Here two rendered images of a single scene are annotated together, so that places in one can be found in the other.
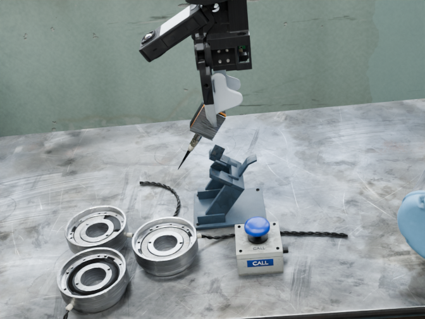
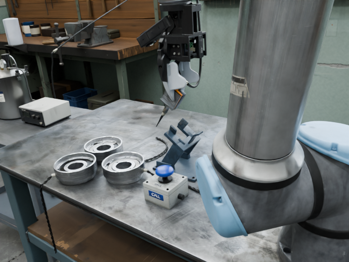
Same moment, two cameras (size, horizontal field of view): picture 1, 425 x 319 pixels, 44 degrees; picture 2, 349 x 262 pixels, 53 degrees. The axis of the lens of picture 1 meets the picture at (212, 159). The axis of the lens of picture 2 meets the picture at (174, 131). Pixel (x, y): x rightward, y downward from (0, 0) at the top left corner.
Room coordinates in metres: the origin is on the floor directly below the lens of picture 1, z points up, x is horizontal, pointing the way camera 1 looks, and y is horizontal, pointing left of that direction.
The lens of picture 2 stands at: (0.08, -0.45, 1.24)
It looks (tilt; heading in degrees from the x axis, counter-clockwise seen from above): 23 degrees down; 34
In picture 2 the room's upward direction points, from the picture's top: 4 degrees counter-clockwise
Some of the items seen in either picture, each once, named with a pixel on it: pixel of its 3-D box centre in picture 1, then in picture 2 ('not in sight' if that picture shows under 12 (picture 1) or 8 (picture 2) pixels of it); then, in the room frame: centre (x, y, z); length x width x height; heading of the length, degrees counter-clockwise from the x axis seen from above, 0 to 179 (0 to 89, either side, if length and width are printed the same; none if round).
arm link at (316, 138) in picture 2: not in sight; (330, 170); (0.58, -0.38, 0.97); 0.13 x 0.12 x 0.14; 137
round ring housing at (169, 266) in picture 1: (166, 246); (124, 168); (0.64, 0.09, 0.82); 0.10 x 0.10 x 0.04
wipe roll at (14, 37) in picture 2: not in sight; (12, 31); (1.79, 2.18, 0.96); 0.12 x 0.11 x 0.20; 176
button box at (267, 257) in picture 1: (262, 247); (168, 188); (0.61, -0.06, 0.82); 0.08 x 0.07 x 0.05; 86
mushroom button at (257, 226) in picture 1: (257, 235); (164, 178); (0.61, -0.05, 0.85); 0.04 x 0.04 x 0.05
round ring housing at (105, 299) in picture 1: (94, 280); (76, 168); (0.59, 0.20, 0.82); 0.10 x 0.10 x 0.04
